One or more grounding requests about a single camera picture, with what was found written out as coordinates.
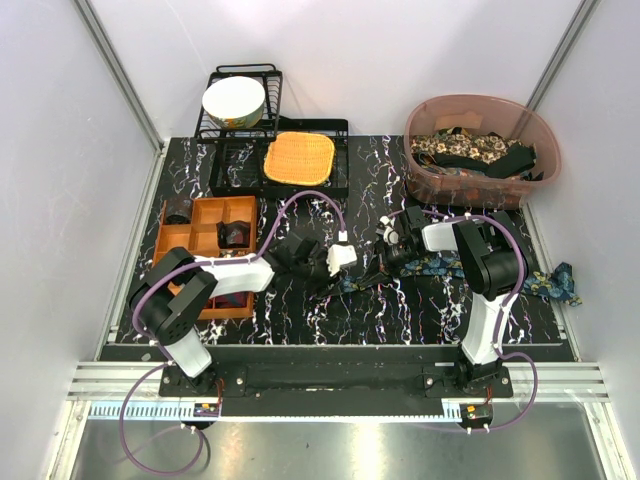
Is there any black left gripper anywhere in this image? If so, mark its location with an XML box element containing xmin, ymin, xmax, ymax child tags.
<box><xmin>292</xmin><ymin>247</ymin><xmax>344</xmax><ymax>299</ymax></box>

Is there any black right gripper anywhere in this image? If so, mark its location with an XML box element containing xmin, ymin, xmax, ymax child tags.
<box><xmin>359</xmin><ymin>238</ymin><xmax>425</xmax><ymax>288</ymax></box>

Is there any blue floral patterned tie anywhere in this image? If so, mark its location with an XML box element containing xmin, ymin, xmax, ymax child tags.
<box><xmin>326</xmin><ymin>254</ymin><xmax>582</xmax><ymax>307</ymax></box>

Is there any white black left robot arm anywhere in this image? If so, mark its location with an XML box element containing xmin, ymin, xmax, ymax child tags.
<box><xmin>127</xmin><ymin>239</ymin><xmax>340</xmax><ymax>396</ymax></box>

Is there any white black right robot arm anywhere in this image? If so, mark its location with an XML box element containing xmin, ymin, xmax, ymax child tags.
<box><xmin>378</xmin><ymin>206</ymin><xmax>531</xmax><ymax>397</ymax></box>

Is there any pile of patterned ties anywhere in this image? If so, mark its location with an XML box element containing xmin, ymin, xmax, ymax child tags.
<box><xmin>410</xmin><ymin>127</ymin><xmax>544</xmax><ymax>181</ymax></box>

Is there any maroon dark green rolled tie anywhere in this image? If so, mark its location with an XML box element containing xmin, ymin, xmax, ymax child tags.
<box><xmin>216</xmin><ymin>220</ymin><xmax>251</xmax><ymax>249</ymax></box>

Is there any maroon blue striped rolled tie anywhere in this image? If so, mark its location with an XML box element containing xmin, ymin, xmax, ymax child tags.
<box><xmin>214</xmin><ymin>292</ymin><xmax>249</xmax><ymax>309</ymax></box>

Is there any pink translucent plastic tub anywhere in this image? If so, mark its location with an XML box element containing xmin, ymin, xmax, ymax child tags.
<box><xmin>403</xmin><ymin>94</ymin><xmax>562</xmax><ymax>209</ymax></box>

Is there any orange woven mat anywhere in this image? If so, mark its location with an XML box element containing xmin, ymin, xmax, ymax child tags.
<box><xmin>264</xmin><ymin>132</ymin><xmax>336</xmax><ymax>186</ymax></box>

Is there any wooden compartment organizer box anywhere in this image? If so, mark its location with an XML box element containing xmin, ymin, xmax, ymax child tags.
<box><xmin>149</xmin><ymin>195</ymin><xmax>257</xmax><ymax>321</ymax></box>

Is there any dark blue patterned rolled tie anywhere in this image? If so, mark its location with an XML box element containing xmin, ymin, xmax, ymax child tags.
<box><xmin>164</xmin><ymin>197</ymin><xmax>193</xmax><ymax>225</ymax></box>

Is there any white ceramic bowl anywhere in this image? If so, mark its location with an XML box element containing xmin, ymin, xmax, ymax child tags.
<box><xmin>201</xmin><ymin>76</ymin><xmax>266</xmax><ymax>129</ymax></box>

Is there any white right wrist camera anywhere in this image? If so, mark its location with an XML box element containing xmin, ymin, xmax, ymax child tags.
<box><xmin>376</xmin><ymin>215</ymin><xmax>400</xmax><ymax>245</ymax></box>

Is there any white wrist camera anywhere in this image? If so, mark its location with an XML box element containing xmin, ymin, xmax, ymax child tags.
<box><xmin>327</xmin><ymin>244</ymin><xmax>358</xmax><ymax>277</ymax></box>
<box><xmin>376</xmin><ymin>215</ymin><xmax>400</xmax><ymax>245</ymax></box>

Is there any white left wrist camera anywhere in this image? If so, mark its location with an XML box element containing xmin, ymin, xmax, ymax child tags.
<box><xmin>327</xmin><ymin>244</ymin><xmax>358</xmax><ymax>277</ymax></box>

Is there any black wire dish rack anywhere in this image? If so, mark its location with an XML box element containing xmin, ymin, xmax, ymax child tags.
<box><xmin>193</xmin><ymin>62</ymin><xmax>350</xmax><ymax>202</ymax></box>

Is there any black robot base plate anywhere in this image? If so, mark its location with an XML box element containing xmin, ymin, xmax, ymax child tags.
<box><xmin>159</xmin><ymin>362</ymin><xmax>514</xmax><ymax>399</ymax></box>

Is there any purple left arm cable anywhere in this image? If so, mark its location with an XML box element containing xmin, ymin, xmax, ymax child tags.
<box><xmin>117</xmin><ymin>190</ymin><xmax>350</xmax><ymax>476</ymax></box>

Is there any aluminium frame rail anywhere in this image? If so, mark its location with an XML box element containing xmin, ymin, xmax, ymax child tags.
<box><xmin>68</xmin><ymin>362</ymin><xmax>609</xmax><ymax>403</ymax></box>

